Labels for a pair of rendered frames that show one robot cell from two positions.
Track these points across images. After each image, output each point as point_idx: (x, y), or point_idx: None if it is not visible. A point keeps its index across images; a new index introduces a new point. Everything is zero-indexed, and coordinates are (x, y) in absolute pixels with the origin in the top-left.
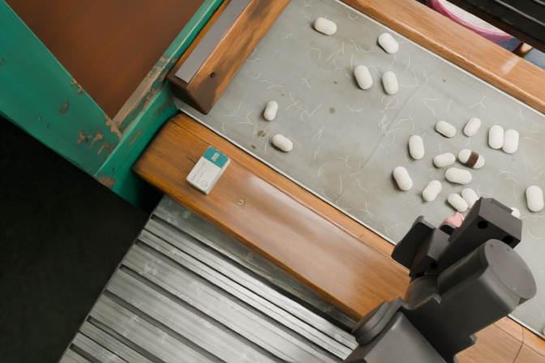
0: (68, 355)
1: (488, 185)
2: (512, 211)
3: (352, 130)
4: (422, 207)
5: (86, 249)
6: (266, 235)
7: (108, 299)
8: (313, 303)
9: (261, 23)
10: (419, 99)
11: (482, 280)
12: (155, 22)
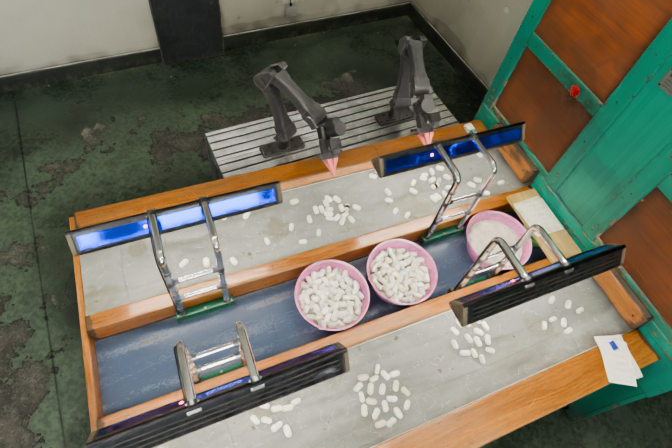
0: (436, 96)
1: (423, 186)
2: (434, 122)
3: (461, 169)
4: (428, 168)
5: None
6: (444, 131)
7: (445, 109)
8: None
9: (508, 155)
10: (461, 190)
11: (431, 94)
12: (516, 112)
